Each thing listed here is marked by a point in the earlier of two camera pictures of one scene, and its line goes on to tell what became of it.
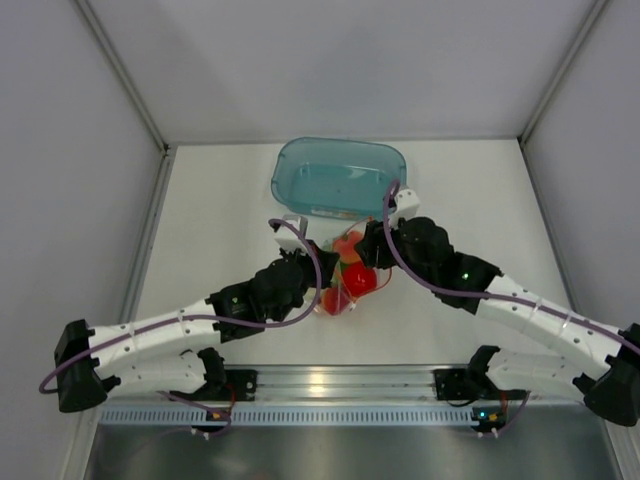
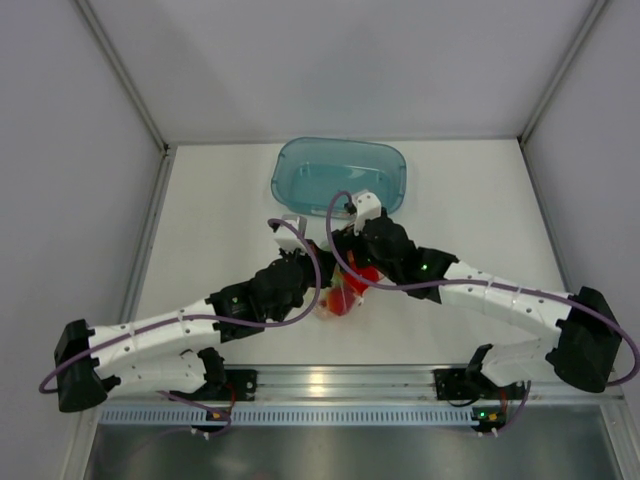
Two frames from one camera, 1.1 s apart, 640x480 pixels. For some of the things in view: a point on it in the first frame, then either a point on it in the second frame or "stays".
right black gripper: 368,247 → 345,241
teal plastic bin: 337,178 stays
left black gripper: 329,260 stays
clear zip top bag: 351,275 stays
